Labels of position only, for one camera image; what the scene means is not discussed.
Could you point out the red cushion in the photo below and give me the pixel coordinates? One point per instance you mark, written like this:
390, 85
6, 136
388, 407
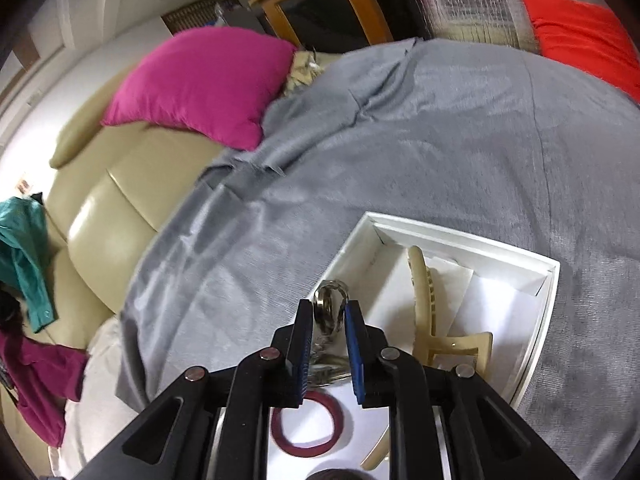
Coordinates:
585, 35

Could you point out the woven rattan panel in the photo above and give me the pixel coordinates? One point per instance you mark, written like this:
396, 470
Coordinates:
195, 17

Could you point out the pink cushion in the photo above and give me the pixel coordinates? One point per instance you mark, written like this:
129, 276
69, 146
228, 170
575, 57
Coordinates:
200, 80

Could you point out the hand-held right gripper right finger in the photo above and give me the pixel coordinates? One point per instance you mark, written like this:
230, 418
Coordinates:
355, 350

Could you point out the cream hair claw clip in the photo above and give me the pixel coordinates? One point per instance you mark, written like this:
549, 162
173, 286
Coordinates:
425, 300

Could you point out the silver bangle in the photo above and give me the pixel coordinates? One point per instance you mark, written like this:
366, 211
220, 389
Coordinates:
330, 287

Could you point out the wooden cabinet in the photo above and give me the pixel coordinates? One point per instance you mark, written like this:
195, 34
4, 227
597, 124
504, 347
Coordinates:
350, 5

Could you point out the white cardboard box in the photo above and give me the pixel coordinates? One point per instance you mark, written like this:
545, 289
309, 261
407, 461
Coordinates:
500, 320

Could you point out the floral beige cloth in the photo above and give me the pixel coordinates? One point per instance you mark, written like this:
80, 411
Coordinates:
302, 72

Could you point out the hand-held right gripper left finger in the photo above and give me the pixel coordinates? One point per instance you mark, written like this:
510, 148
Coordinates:
300, 360

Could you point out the grey blanket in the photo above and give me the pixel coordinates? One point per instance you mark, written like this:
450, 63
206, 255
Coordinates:
400, 135

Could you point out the magenta garment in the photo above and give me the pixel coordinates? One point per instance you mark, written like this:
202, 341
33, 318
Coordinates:
40, 380

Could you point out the white cloth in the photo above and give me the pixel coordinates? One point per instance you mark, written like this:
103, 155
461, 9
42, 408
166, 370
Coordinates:
95, 410

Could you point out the beige leather sofa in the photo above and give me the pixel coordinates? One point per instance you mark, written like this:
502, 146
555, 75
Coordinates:
115, 210

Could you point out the teal garment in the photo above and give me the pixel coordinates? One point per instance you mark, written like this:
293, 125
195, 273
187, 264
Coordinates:
25, 250

